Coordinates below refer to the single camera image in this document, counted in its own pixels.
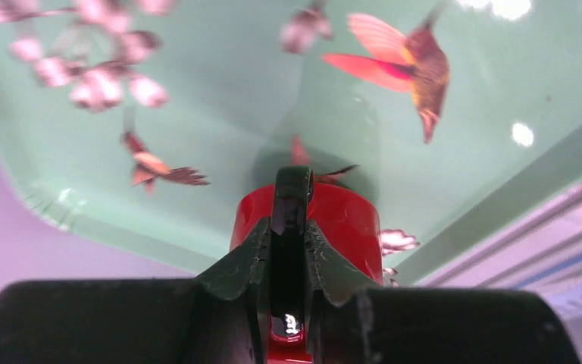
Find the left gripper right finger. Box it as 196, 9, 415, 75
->
304, 221, 379, 363

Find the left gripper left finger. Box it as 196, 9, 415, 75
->
192, 218, 271, 363

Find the green floral tray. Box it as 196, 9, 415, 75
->
0, 1, 582, 283

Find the red mug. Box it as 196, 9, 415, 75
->
230, 165, 382, 363

